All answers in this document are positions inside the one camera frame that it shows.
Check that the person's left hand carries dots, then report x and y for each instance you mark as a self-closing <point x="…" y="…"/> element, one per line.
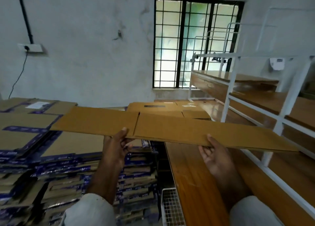
<point x="117" y="149"/>

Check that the person's right hand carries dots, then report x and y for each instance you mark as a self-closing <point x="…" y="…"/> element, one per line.
<point x="216" y="157"/>

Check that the stack of cardboard boxes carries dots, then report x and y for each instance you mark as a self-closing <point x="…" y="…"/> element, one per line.
<point x="74" y="149"/>
<point x="22" y="130"/>

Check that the brown cardboard box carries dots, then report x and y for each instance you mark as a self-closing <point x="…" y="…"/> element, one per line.
<point x="172" y="130"/>

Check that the stack of brown boxes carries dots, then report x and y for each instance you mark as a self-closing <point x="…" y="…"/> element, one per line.
<point x="162" y="106"/>

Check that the person's right forearm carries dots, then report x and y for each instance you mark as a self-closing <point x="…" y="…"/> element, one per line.
<point x="234" y="184"/>

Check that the person's left forearm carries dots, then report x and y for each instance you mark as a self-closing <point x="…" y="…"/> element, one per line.
<point x="106" y="181"/>

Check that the person's light grey shirt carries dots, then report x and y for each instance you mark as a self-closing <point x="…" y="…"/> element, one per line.
<point x="88" y="213"/>

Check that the wooden table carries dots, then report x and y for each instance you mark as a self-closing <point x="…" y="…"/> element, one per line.
<point x="197" y="194"/>

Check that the white metal shelf rack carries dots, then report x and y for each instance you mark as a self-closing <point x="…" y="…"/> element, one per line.
<point x="290" y="90"/>

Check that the black framed window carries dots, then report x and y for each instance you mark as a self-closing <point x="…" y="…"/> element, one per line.
<point x="182" y="41"/>

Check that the white wall device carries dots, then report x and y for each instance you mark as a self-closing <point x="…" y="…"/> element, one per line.
<point x="277" y="63"/>

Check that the white wall socket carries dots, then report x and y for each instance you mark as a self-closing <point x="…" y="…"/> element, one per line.
<point x="30" y="47"/>

